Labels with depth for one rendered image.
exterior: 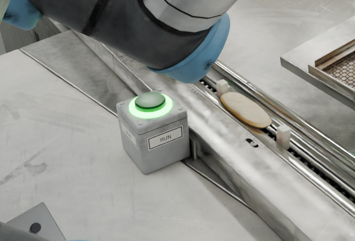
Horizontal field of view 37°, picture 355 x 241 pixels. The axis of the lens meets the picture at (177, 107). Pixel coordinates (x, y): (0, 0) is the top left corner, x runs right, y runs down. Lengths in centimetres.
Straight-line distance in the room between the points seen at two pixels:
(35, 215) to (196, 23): 21
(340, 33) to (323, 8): 30
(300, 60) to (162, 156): 25
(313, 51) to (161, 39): 42
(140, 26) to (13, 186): 37
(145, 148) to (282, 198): 18
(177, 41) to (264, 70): 49
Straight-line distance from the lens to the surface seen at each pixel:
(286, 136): 68
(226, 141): 67
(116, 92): 87
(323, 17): 110
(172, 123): 67
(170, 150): 69
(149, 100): 68
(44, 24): 136
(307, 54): 81
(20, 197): 71
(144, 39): 43
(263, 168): 63
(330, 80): 73
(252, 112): 73
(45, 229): 48
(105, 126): 80
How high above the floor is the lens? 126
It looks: 33 degrees down
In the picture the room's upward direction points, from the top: 5 degrees counter-clockwise
